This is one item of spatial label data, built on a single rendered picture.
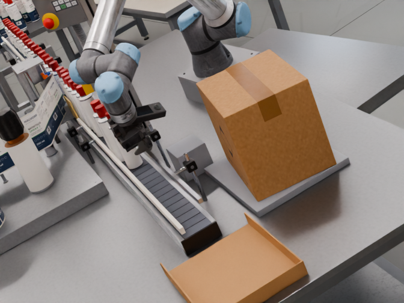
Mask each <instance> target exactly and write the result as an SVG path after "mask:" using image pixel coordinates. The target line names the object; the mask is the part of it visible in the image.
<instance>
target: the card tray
mask: <svg viewBox="0 0 404 303"><path fill-rule="evenodd" d="M244 214H245V217H246V219H247V221H248V224H247V225H245V226H243V227H242V228H240V229H238V230H237V231H235V232H234V233H232V234H230V235H228V236H227V237H225V238H223V239H222V240H220V241H219V242H217V243H215V244H214V245H212V246H210V247H208V248H207V249H205V250H204V251H202V252H200V253H199V254H197V255H195V256H193V257H192V258H190V259H189V260H187V261H185V262H184V263H182V264H181V265H179V266H177V267H176V268H174V269H172V270H170V271H167V269H166V268H165V266H164V265H163V264H162V263H160V264H161V266H162V269H163V270H164V272H165V275H166V276H167V277H168V278H169V280H170V281H171V282H172V283H173V284H174V286H175V287H176V289H177V290H178V291H179V292H180V294H181V295H182V296H183V297H184V299H185V300H186V301H187V303H263V302H265V301H266V300H268V299H269V298H271V297H273V296H274V295H276V294H277V293H279V292H280V291H282V290H284V289H285V288H286V287H289V286H290V285H291V284H293V283H295V282H296V281H298V280H300V279H301V278H302V277H304V276H306V275H307V274H308V272H307V269H306V267H305V265H304V262H303V260H301V259H300V258H299V257H298V256H297V255H296V254H294V253H293V252H292V251H291V250H289V249H288V247H286V246H285V245H284V244H282V243H281V242H280V241H279V240H278V239H277V238H275V237H274V236H273V235H272V234H270V232H268V231H267V230H266V229H265V228H263V227H262V226H261V225H260V224H259V223H258V222H256V221H255V220H254V219H252V217H250V216H249V215H248V214H247V213H245V212H244Z"/></svg>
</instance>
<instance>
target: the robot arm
mask: <svg viewBox="0 0 404 303"><path fill-rule="evenodd" d="M187 1H188V2H189V3H190V4H191V5H193V7H191V8H189V9H188V10H186V11H185V12H184V13H182V14H181V15H180V16H179V18H178V20H177V24H178V26H179V28H180V32H181V33H182V35H183V38H184V39H185V42H186V44H187V46H188V48H189V51H190V53H191V55H192V66H193V71H194V73H195V75H196V76H197V77H199V78H207V77H210V76H213V75H215V74H217V73H219V72H221V71H223V70H225V69H226V68H228V67H229V66H230V65H231V64H232V62H233V57H232V54H231V53H230V51H229V50H228V49H227V48H226V47H225V46H224V45H223V44H222V43H221V40H227V39H231V38H240V37H243V36H246V35H247V34H248V33H249V31H250V29H251V13H250V10H249V7H248V6H247V4H246V3H245V2H238V3H235V2H234V1H232V0H187ZM125 2H126V0H100V1H99V4H98V6H97V10H96V13H95V15H94V19H93V22H92V24H91V28H90V31H89V33H88V37H87V40H86V42H85V46H84V49H83V51H82V55H81V58H78V59H76V60H74V61H72V62H71V63H70V66H69V75H70V77H71V79H72V81H73V82H74V83H76V84H79V85H85V84H92V83H95V84H94V87H95V89H96V92H97V95H98V97H99V99H100V100H101V101H102V103H103V105H104V107H105V108H106V110H107V112H108V114H109V116H110V117H111V118H110V119H108V120H107V122H108V124H109V126H110V129H111V130H112V132H113V134H114V136H115V138H117V140H118V142H119V143H120V145H121V146H122V147H123V148H124V149H126V151H127V152H129V151H131V150H132V149H134V148H135V147H136V146H138V148H137V150H136V151H135V152H134V154H135V155H139V154H141V153H143V152H145V151H147V150H152V146H153V144H152V142H151V140H150V138H149V136H148V133H147V131H146V129H145V127H144V126H143V125H142V122H145V121H149V120H154V119H157V118H162V117H165V116H166V112H167V111H166V110H165V108H164V107H163V106H162V105H161V103H160V102H156V103H152V104H148V105H143V106H138V107H135V106H134V104H133V102H132V100H131V98H130V96H129V94H128V91H129V88H130V85H131V83H132V80H133V77H134V75H135V72H136V69H137V67H138V63H139V59H140V57H141V54H140V51H139V50H138V49H137V48H136V47H135V46H134V45H132V44H129V43H120V44H118V45H117V47H116V48H115V49H114V53H113V54H109V51H110V49H111V46H112V42H113V40H114V36H115V33H116V30H117V27H118V23H119V21H120V17H121V14H122V12H123V8H124V5H125Z"/></svg>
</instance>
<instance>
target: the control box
mask: <svg viewBox="0 0 404 303"><path fill-rule="evenodd" d="M52 1H55V0H32V2H33V4H34V6H35V8H36V10H37V12H38V14H39V16H40V18H41V20H42V22H43V21H44V20H45V18H51V19H53V21H54V23H55V25H54V27H53V28H52V29H47V28H46V30H47V32H48V33H50V32H54V31H57V30H60V29H63V28H66V27H69V26H72V25H76V24H79V23H82V22H85V21H88V18H87V16H86V14H85V11H84V9H83V8H82V5H81V3H80V1H79V0H77V2H78V4H79V5H77V6H74V7H71V8H68V9H65V10H61V11H58V12H56V11H55V9H54V7H53V5H52V3H51V2H52Z"/></svg>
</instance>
